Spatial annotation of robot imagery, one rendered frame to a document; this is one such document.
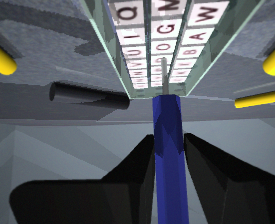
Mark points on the blue stylus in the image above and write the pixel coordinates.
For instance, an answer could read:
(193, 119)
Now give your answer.
(172, 203)

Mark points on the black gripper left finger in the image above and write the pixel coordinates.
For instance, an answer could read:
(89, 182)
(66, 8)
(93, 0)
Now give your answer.
(123, 196)

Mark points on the black cylinder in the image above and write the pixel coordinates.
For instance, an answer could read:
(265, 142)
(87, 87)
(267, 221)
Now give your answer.
(76, 95)

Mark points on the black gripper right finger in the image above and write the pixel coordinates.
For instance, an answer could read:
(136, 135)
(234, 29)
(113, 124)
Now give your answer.
(231, 191)

